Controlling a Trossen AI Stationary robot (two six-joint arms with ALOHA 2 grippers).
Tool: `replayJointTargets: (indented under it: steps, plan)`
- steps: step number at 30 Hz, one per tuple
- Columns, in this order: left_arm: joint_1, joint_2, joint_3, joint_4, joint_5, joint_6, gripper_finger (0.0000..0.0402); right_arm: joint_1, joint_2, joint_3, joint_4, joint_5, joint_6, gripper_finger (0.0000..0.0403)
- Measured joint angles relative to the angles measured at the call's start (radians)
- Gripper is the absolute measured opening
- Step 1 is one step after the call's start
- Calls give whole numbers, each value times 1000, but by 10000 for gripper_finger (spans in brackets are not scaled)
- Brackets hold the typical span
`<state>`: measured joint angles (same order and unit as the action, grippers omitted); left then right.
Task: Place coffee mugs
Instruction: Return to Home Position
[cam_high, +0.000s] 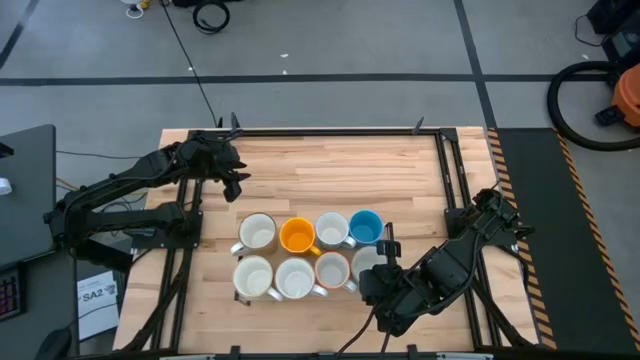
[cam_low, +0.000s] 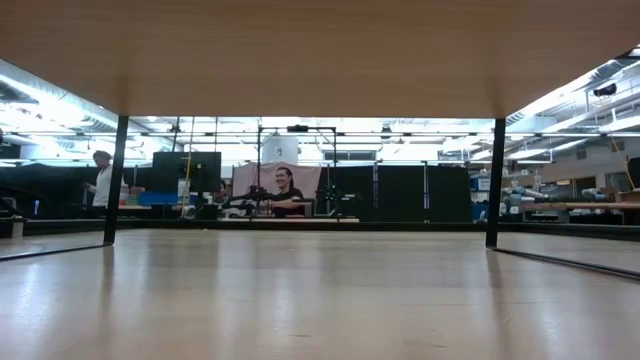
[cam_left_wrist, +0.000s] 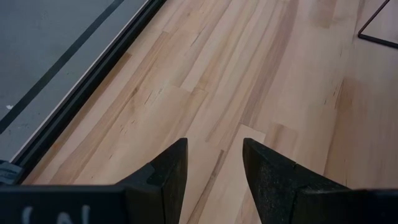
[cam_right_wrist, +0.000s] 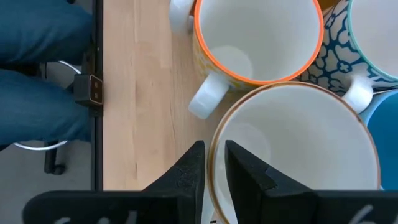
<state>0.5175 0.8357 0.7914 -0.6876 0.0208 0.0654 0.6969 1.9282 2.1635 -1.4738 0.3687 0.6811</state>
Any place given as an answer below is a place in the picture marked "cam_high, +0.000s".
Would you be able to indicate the small black object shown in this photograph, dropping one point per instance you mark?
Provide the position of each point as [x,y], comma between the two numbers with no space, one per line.
[5,150]

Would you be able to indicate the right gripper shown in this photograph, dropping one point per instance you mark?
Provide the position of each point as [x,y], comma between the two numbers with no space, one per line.
[382,285]

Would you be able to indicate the white paper sign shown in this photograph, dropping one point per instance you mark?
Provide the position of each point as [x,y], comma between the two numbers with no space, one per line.
[97,305]

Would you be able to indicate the dark grey desk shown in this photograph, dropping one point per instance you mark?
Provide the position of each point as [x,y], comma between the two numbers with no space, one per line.
[27,200]

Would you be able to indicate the black rounded object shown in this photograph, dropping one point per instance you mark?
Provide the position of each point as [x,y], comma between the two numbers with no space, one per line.
[52,345]

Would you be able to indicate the black mat hazard stripe edge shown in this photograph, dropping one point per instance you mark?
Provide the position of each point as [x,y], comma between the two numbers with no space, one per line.
[575,280]

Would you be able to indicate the orange vacuum cleaner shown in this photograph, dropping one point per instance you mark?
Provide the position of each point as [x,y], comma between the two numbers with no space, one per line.
[629,95]

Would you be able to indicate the yellow faceted mug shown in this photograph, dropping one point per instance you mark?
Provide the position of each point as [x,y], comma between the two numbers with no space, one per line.
[297,240]

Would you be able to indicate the blue mug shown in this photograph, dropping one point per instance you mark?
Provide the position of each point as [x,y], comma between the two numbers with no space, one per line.
[366,229]

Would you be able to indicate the black keyboard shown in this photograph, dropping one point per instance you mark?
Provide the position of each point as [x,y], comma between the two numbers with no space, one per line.
[10,295]

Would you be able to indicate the black equipment case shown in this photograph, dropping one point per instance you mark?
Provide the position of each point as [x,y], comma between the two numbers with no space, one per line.
[617,15]
[622,47]

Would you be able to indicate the black aluminium rig frame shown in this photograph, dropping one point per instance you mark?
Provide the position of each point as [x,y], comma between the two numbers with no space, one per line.
[325,132]

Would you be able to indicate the black metal shelf leg frame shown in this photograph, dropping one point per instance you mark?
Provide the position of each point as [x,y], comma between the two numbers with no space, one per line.
[390,231]
[242,301]

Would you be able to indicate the small white object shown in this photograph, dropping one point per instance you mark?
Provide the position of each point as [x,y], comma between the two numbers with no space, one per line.
[4,186]

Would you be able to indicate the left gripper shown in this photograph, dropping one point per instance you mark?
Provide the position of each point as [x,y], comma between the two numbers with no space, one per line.
[220,159]

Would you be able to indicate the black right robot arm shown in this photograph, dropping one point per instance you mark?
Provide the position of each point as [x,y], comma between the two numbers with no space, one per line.
[450,270]

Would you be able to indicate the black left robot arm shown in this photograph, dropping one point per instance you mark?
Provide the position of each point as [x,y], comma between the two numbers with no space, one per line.
[140,218]

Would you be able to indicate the cream mug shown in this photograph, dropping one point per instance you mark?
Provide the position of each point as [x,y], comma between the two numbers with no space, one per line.
[253,277]

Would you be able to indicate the white and yellow plug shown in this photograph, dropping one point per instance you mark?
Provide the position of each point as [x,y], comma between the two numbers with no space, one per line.
[132,6]

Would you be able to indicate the dark teal glossy mug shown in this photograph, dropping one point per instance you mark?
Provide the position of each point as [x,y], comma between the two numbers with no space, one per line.
[365,259]

